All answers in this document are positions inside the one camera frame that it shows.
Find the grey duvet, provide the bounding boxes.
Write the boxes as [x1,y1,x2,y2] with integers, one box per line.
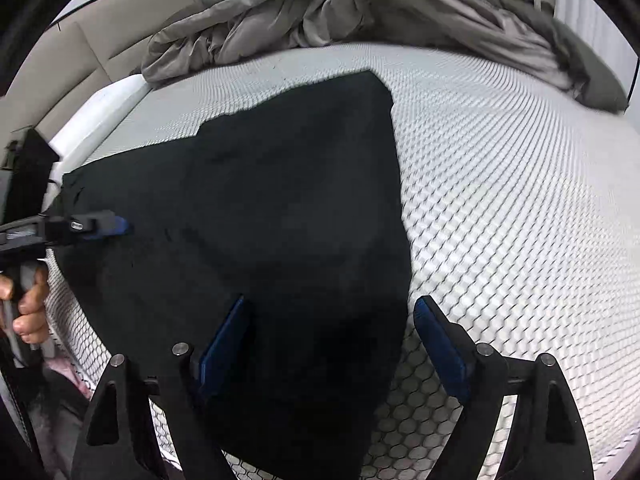
[141,0,630,113]

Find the white honeycomb mattress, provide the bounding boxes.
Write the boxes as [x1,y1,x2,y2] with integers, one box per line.
[42,42,640,480]

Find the white curtain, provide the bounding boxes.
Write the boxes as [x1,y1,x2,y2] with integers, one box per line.
[552,0,623,81]

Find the black pants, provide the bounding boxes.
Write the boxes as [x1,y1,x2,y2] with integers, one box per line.
[50,70,413,480]

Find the white pillow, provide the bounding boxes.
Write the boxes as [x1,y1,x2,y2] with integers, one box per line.
[52,74,151,161]

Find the person's left hand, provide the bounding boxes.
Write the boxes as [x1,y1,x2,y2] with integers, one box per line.
[0,264,52,346]

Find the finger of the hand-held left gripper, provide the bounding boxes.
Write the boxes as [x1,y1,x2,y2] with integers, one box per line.
[64,210,115,247]
[94,216,134,240]

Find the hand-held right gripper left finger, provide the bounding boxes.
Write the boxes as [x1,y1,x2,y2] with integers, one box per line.
[71,294,251,480]

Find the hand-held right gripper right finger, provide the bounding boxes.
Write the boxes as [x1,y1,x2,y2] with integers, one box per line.
[413,295,596,480]

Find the beige padded headboard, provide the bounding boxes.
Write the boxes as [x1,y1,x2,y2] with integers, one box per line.
[0,0,201,141]

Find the pink cloth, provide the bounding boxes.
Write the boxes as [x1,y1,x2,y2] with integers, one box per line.
[45,355,92,397]

